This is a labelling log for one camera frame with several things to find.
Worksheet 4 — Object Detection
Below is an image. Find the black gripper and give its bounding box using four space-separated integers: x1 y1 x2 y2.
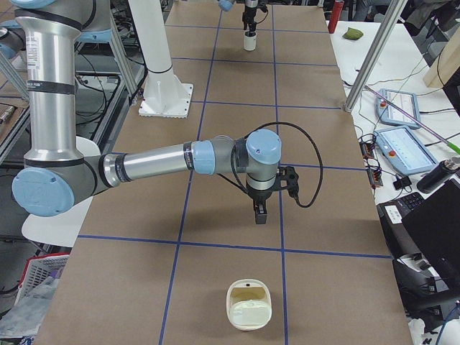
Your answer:
242 6 257 35
250 188 270 225

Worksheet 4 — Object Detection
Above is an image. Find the white cup with handle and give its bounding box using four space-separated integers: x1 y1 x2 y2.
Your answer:
243 31 257 52

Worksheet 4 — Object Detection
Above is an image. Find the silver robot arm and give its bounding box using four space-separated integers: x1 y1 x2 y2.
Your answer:
12 1 282 224
218 0 259 37

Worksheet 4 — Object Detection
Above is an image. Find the cream plastic bin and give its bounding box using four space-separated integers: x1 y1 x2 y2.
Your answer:
226 279 272 331

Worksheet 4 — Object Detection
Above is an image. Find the red cylinder bottle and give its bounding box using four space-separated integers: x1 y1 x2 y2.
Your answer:
328 0 344 34

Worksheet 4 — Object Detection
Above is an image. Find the green cloth pouch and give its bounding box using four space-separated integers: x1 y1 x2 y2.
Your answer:
342 27 364 41

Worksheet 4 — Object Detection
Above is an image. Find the black keyboard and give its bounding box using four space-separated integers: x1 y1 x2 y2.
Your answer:
396 192 425 217

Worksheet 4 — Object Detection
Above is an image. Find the lower teach pendant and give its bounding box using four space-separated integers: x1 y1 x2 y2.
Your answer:
374 125 438 175

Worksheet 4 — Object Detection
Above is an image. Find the teach pendant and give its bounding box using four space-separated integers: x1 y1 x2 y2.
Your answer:
376 88 420 129
374 125 438 175

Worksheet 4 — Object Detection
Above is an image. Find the upper teach pendant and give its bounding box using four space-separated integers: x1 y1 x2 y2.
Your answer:
376 88 420 129

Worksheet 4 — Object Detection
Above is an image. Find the black laptop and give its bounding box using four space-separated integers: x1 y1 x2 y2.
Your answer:
402 179 459 288

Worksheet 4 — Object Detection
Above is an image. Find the black water bottle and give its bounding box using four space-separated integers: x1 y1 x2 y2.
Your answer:
416 157 459 193

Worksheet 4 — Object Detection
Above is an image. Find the white chair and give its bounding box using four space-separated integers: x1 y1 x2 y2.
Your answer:
21 135 103 249

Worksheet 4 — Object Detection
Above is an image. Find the white laundry basket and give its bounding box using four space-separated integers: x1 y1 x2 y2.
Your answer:
14 253 70 305

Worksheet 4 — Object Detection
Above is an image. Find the black camera cable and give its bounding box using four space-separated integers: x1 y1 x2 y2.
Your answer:
218 121 324 208

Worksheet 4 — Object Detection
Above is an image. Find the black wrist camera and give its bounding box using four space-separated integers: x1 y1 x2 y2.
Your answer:
274 166 299 198

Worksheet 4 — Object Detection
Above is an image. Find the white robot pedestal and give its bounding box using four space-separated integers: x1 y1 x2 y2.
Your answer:
129 0 193 119

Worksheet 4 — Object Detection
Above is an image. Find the aluminium frame post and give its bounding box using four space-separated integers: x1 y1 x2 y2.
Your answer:
344 0 407 113

